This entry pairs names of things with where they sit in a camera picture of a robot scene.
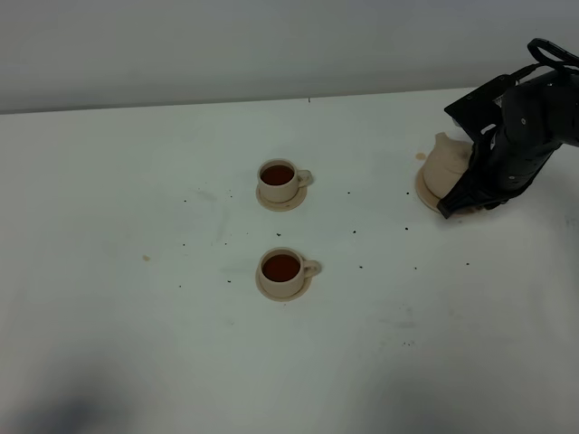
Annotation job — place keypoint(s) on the beige teacup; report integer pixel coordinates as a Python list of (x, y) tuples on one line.
[(279, 180), (287, 265)]

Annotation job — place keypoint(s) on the near beige saucer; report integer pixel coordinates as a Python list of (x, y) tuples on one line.
[(280, 291)]

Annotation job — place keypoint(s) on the near beige teacup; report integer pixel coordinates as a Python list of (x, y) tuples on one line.
[(287, 265)]

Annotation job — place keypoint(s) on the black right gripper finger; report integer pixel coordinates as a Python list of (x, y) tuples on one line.
[(481, 155), (474, 191)]

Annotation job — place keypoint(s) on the far beige teacup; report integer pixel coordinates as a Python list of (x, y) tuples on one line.
[(279, 180)]

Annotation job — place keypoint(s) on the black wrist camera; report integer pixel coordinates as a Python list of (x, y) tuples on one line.
[(479, 110)]

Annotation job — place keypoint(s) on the far beige saucer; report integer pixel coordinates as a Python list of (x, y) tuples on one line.
[(289, 205)]

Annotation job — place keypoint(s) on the beige teapot saucer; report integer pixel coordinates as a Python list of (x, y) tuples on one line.
[(430, 200)]

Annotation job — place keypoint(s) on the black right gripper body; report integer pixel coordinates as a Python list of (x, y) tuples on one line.
[(538, 116)]

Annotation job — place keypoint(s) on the beige ceramic teapot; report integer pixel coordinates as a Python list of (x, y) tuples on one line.
[(446, 164)]

